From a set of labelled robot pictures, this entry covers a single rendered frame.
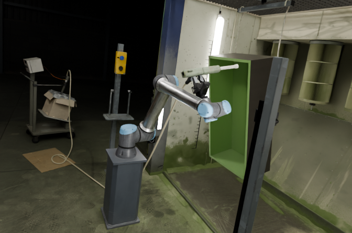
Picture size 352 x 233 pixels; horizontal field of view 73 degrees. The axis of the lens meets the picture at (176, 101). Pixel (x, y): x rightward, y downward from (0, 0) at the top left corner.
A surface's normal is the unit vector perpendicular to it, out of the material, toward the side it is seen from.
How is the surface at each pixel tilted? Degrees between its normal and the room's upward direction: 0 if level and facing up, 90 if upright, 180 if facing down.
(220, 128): 90
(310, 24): 90
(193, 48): 90
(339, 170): 57
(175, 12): 90
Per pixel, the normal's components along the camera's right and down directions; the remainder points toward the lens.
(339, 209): -0.67, -0.55
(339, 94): -0.88, -0.03
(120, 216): 0.47, 0.17
